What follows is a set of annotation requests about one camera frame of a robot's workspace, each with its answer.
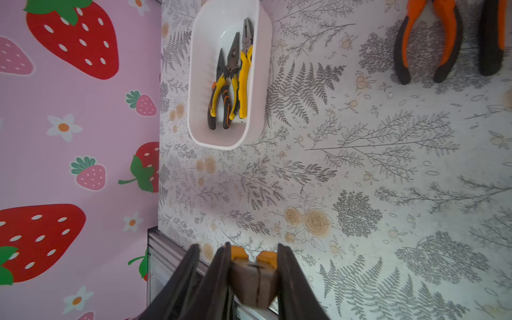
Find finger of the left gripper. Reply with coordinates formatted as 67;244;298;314
138;244;200;320

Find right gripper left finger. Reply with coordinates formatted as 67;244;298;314
179;242;232;319

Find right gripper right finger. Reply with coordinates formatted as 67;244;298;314
277;244;329;320

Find yellow black pliers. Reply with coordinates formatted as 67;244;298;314
229;18;254;120

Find white plastic storage box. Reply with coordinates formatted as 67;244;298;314
187;1;273;150

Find orange handled pliers small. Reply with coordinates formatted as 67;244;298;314
393;1;463;85

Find orange black pliers large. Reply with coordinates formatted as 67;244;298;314
478;0;507;76

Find amber black combination pliers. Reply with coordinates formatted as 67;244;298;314
228;246;278;309

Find aluminium rail frame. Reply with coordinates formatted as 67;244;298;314
146;227;279;320

